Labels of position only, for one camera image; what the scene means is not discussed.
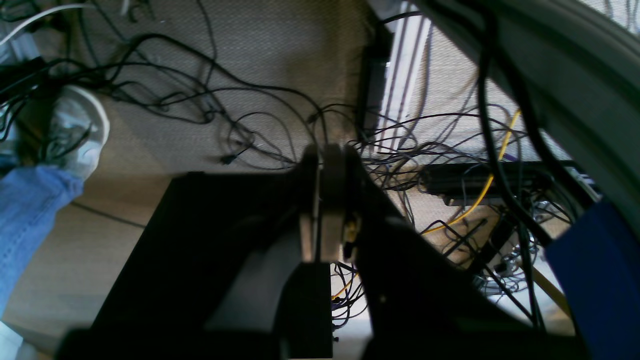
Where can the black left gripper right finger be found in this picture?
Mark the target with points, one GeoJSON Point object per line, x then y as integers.
{"type": "Point", "coordinates": [420, 307]}

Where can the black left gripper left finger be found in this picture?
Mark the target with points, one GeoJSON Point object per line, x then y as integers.
{"type": "Point", "coordinates": [225, 270]}

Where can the blue fabric piece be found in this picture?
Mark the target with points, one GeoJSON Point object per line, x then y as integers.
{"type": "Point", "coordinates": [597, 264]}

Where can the blue jeans leg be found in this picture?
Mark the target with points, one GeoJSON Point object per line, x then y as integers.
{"type": "Point", "coordinates": [30, 198]}

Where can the white sneaker shoe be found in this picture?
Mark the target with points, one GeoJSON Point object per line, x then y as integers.
{"type": "Point", "coordinates": [77, 133]}

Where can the black power strip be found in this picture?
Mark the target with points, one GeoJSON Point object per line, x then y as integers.
{"type": "Point", "coordinates": [462, 183]}

